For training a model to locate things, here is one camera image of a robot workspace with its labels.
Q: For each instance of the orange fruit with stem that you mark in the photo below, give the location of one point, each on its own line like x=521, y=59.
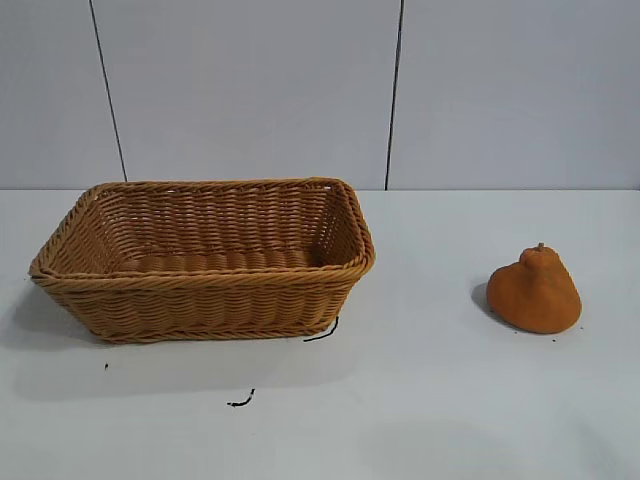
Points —
x=532, y=300

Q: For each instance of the brown woven wicker basket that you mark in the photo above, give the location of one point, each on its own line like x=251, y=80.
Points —
x=200, y=300

